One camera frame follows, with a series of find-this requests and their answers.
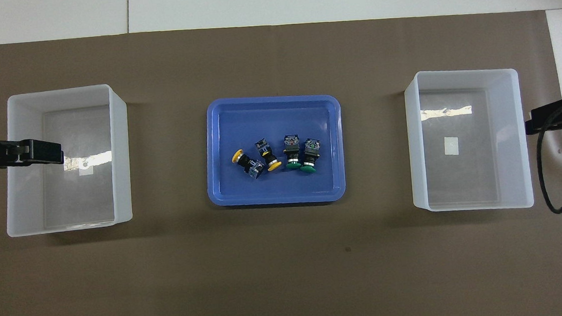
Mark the yellow push button switch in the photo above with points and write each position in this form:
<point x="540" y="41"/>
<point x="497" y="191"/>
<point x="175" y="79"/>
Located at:
<point x="267" y="156"/>
<point x="247" y="163"/>

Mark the green push button switch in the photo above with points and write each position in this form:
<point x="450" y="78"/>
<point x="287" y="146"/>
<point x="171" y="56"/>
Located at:
<point x="311" y="154"/>
<point x="291" y="152"/>

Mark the translucent white plastic box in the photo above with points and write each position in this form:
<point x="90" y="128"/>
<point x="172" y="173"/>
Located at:
<point x="65" y="160"/>
<point x="467" y="140"/>

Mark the small white box label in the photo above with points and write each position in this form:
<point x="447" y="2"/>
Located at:
<point x="86" y="170"/>
<point x="451" y="145"/>

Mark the blue plastic tray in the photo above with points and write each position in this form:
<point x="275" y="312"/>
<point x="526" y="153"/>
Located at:
<point x="274" y="150"/>

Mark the brown paper table mat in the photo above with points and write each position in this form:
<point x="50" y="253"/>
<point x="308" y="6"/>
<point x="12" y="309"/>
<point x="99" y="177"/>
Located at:
<point x="289" y="258"/>

